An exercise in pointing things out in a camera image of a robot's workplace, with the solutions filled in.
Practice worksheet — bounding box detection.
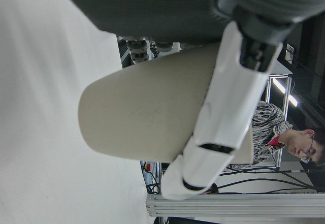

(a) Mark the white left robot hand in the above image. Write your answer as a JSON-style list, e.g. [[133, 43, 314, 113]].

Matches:
[[54, 0, 325, 201]]

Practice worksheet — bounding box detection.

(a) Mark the person in patterned shirt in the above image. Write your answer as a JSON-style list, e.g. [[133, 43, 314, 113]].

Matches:
[[223, 101, 325, 174]]

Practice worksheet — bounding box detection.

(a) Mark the ceiling light strip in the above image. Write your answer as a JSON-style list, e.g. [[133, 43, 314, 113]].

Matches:
[[271, 77, 299, 107]]

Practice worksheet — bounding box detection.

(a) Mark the aluminium frame rack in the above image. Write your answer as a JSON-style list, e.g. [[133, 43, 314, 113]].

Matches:
[[265, 73, 293, 169]]

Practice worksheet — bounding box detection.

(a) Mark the black cable bundle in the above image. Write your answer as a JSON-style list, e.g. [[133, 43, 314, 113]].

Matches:
[[217, 166, 319, 194]]

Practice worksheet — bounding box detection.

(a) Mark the white aluminium profile post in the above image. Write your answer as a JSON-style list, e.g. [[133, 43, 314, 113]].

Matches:
[[145, 193, 325, 218]]

